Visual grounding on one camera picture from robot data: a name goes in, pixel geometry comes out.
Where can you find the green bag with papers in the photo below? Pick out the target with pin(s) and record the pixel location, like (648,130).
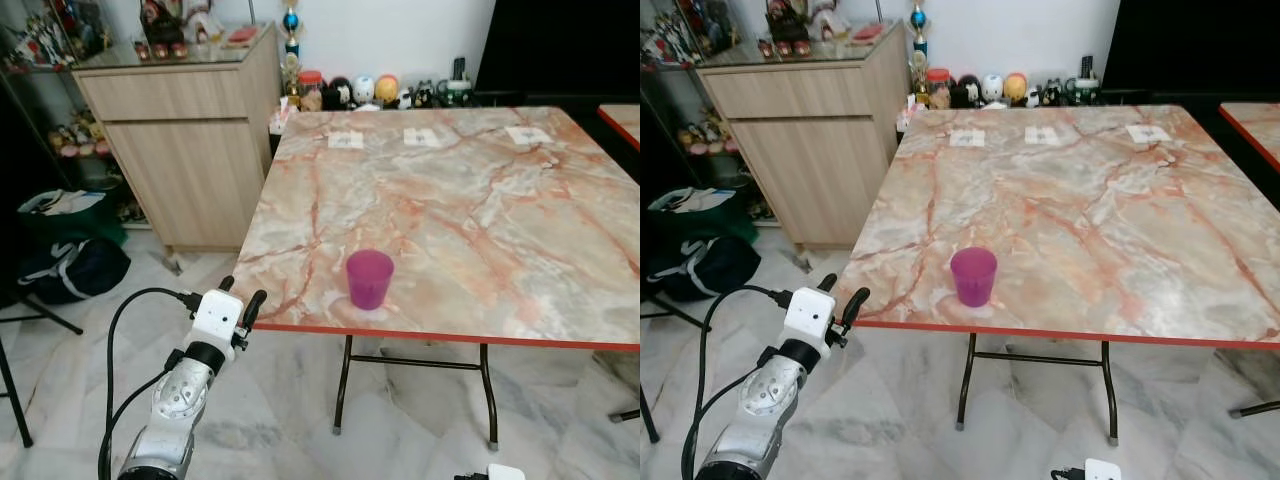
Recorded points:
(70,215)
(698,212)

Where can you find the black remote control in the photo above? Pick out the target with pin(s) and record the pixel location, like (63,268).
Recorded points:
(458,69)
(1085,67)

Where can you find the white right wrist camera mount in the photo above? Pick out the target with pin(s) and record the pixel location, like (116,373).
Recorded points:
(505,473)
(1103,470)

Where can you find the glass figurine display shelf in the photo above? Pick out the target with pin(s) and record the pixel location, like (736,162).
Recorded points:
(50,60)
(680,60)

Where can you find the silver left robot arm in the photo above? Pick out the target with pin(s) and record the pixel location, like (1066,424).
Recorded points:
(765,395)
(180,400)

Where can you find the black metal chair frame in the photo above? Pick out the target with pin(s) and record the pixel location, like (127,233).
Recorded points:
(649,422)
(12,385)

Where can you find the red lidded jar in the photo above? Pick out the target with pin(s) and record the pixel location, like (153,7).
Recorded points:
(937,90)
(311,92)

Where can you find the flat red box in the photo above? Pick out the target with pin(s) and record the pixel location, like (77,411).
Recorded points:
(242,36)
(868,33)

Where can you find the light wooden cabinet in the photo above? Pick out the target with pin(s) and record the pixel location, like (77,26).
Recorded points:
(185,160)
(810,160)

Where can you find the red edged marble table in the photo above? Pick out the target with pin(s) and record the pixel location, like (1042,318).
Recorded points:
(622,122)
(1255,125)

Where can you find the marble top folding table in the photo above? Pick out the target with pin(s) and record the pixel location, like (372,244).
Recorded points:
(1060,220)
(450,220)

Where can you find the white round figurine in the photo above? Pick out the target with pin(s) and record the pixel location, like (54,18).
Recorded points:
(363,90)
(991,88)

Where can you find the blue and gold trophy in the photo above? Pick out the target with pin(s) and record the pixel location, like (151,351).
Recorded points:
(291,22)
(917,20)

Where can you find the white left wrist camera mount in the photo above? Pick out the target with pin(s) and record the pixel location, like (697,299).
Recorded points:
(810,315)
(217,318)

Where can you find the black round figurine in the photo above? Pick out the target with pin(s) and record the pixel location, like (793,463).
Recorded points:
(967,91)
(340,93)

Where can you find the purple plastic cup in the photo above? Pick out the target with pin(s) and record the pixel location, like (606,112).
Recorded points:
(370,281)
(973,278)

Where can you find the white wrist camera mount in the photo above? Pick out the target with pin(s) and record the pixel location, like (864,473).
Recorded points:
(1103,470)
(810,315)
(217,318)
(505,473)

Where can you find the dark figure with red shoes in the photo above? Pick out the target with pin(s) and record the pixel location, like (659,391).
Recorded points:
(161,30)
(790,28)

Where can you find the white paper card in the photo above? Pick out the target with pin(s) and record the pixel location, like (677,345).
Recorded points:
(1043,135)
(1148,132)
(528,134)
(345,140)
(422,137)
(967,138)

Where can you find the orange round figurine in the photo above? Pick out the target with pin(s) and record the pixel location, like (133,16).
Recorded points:
(386,90)
(1015,88)

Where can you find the black sports bag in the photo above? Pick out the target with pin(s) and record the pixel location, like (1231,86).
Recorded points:
(75,270)
(700,267)

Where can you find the black television screen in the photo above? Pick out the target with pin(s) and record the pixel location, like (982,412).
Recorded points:
(1190,45)
(555,45)

